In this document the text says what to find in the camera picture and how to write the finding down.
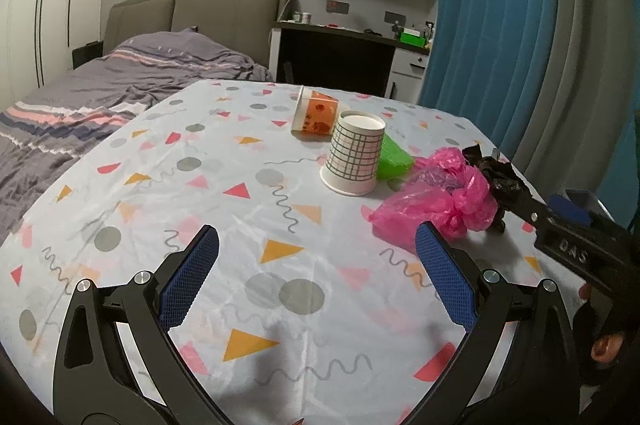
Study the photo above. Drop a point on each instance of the pink plastic bag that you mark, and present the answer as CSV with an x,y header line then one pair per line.
x,y
425,205

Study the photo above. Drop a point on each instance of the orange patterned paper cup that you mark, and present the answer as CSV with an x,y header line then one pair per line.
x,y
320,115

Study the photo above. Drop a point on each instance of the green box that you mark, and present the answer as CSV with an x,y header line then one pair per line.
x,y
412,39

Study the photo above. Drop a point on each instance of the dark wall socket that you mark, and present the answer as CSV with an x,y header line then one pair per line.
x,y
394,17
337,7

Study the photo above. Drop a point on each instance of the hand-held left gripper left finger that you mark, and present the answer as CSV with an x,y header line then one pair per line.
x,y
192,277

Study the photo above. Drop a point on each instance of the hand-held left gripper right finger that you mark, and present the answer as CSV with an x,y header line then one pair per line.
x,y
445,277

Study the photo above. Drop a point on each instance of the dark wooden desk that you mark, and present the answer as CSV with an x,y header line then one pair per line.
x,y
340,31

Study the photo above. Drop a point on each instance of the dark bedside table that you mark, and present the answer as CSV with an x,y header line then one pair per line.
x,y
87,55

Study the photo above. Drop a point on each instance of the white drawer cabinet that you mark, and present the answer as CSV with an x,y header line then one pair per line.
x,y
407,80

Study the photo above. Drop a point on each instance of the person's right hand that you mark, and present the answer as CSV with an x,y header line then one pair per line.
x,y
606,347

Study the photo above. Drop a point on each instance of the brown padded headboard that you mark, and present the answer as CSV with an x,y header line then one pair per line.
x,y
225,12

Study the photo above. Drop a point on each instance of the small white jar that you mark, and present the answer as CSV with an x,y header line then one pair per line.
x,y
302,17

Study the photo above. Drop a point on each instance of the black plastic bag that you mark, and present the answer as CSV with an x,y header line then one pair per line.
x,y
500,175

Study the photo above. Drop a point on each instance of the bed with grey bedding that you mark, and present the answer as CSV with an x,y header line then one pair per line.
x,y
100,95

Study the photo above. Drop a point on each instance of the white wardrobe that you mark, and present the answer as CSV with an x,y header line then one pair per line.
x,y
55,5

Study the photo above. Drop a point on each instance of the grid patterned paper cup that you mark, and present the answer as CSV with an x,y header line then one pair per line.
x,y
350,155

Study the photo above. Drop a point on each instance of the green plastic item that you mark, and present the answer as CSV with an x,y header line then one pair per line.
x,y
395,160

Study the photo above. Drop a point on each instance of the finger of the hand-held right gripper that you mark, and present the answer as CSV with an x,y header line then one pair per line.
x,y
567,209
527,209

